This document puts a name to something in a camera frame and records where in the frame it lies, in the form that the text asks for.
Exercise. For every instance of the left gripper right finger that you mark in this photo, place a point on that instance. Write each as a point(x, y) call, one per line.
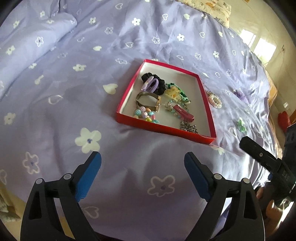
point(244, 220)

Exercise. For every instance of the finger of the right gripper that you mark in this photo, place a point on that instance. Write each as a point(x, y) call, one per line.
point(265, 158)

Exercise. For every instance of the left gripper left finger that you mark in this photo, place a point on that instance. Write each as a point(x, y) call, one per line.
point(40, 219)

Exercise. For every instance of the red shallow jewelry box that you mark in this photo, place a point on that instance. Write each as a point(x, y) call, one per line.
point(168, 122)

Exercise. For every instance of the person's right hand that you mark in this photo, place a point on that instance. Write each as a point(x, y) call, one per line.
point(273, 217)

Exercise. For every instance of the red object on floor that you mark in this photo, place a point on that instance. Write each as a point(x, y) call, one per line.
point(283, 121)

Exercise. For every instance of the red pink hair clip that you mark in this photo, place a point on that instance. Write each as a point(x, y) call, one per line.
point(186, 116)

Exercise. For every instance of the green fabric scrunchie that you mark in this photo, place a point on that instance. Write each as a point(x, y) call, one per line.
point(185, 100)

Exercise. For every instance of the yellow claw hair clip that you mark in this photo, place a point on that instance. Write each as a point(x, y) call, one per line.
point(173, 93)

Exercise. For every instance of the gold wristwatch green face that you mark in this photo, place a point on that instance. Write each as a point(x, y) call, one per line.
point(148, 100)

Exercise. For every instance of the black velvet scrunchie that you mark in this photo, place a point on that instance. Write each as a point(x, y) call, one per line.
point(161, 87)

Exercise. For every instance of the purple hair clip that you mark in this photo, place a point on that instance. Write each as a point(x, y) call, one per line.
point(150, 85)

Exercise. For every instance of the cartoon print pillow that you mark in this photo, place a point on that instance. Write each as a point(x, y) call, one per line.
point(219, 10)

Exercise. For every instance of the purple floral bed sheet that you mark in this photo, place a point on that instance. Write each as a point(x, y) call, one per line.
point(64, 68)

